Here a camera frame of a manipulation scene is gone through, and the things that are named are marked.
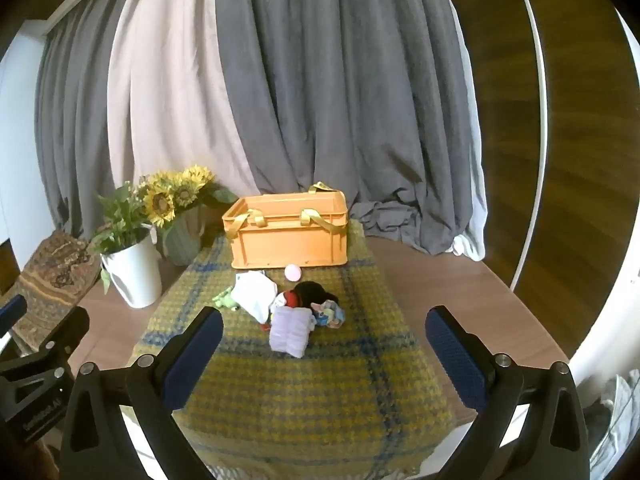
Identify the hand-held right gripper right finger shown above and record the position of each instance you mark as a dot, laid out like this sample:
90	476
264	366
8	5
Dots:
455	365

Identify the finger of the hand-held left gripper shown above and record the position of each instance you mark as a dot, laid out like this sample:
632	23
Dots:
12	312
67	335

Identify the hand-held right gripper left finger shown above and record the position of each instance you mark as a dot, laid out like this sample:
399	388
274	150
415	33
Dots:
192	355

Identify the green frog soft toy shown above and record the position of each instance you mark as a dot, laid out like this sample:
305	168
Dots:
225	300

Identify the black white plush mouse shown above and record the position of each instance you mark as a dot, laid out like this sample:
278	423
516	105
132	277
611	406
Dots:
310	292

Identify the brown patterned cushion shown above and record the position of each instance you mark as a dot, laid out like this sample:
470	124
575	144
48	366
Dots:
55	270

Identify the light blue tissue pack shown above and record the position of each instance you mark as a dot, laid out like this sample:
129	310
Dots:
255	292

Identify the white ribbed flower pot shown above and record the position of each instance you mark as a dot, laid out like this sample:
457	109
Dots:
135	275

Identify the pale purple folded cloth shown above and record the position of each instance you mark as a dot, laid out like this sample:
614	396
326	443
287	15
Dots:
290	332

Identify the green ribbed flower pot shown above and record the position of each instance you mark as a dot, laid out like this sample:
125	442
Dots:
182	240

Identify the yellow blue plaid blanket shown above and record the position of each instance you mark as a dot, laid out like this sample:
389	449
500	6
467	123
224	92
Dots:
310	405

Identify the pink egg-shaped sponge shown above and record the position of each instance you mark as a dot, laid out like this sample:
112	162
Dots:
292	272

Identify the green leafy plant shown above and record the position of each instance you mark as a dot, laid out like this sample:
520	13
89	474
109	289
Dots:
120	215

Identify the colourful sock bundle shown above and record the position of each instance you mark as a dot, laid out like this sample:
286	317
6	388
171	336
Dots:
330	315

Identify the artificial sunflower bouquet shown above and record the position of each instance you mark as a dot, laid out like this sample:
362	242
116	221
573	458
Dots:
162	202

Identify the grey white crumpled cloth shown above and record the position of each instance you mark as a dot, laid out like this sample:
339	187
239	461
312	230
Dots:
615	425

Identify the white sheer curtain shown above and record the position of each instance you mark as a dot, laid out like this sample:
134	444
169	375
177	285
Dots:
477	185

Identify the grey curtain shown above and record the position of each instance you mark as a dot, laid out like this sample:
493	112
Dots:
75	120
350	85

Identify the white curved hoop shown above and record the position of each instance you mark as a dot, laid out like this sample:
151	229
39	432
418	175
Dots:
540	110

